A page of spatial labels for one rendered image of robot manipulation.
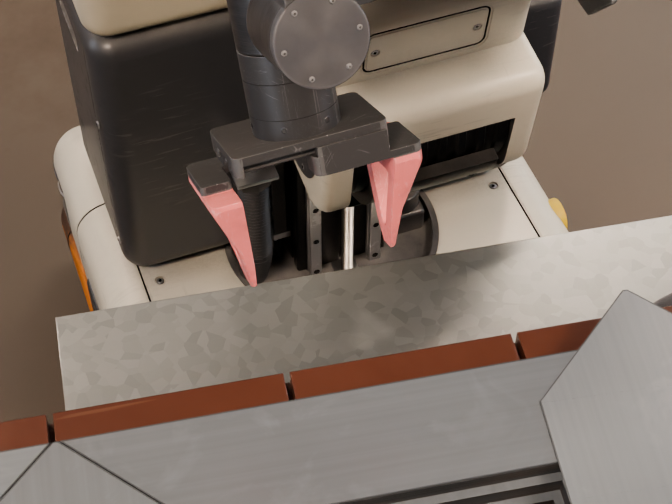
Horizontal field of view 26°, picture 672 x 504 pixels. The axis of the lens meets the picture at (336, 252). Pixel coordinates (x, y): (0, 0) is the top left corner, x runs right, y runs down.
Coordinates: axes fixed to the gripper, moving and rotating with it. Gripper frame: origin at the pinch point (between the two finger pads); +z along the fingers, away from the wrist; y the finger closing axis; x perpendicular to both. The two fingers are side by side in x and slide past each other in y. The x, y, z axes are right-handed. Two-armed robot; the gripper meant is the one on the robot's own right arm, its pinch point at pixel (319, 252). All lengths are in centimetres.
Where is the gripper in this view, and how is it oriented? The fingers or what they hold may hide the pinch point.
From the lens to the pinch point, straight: 96.4
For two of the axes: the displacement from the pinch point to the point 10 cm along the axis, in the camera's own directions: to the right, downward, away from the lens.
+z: 1.6, 8.9, 4.3
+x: -3.1, -3.7, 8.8
